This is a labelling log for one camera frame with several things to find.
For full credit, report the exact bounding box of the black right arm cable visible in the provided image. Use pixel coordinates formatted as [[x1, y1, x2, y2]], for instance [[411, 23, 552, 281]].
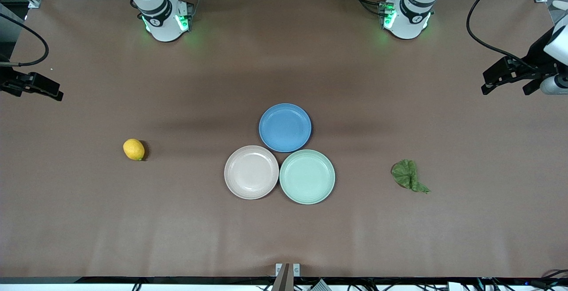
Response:
[[0, 13, 49, 67]]

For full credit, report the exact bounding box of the blue round plate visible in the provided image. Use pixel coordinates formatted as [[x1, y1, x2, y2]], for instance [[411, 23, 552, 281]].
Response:
[[259, 103, 312, 153]]

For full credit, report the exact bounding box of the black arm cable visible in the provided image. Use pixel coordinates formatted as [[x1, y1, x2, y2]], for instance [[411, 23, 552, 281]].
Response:
[[466, 0, 540, 71], [0, 13, 49, 67]]

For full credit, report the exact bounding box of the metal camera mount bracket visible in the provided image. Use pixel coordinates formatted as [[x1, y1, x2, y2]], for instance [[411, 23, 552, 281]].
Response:
[[272, 263, 301, 291]]

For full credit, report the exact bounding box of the mint green round plate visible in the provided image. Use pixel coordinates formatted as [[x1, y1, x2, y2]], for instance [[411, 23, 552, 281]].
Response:
[[279, 149, 336, 205]]

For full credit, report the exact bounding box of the black base cable bundle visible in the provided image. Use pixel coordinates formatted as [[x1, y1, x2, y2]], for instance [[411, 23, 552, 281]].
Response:
[[351, 0, 386, 16]]

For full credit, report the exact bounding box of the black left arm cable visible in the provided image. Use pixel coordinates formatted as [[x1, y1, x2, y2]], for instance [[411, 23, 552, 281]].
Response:
[[466, 0, 540, 71]]

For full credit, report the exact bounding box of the beige round plate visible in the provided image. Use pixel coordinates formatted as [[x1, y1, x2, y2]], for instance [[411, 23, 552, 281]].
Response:
[[224, 145, 280, 200]]

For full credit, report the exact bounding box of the green lettuce leaf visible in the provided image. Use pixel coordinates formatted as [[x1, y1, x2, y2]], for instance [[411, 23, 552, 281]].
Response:
[[391, 159, 430, 194]]

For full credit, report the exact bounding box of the yellow lemon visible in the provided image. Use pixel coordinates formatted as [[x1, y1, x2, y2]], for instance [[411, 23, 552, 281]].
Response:
[[123, 138, 146, 161]]

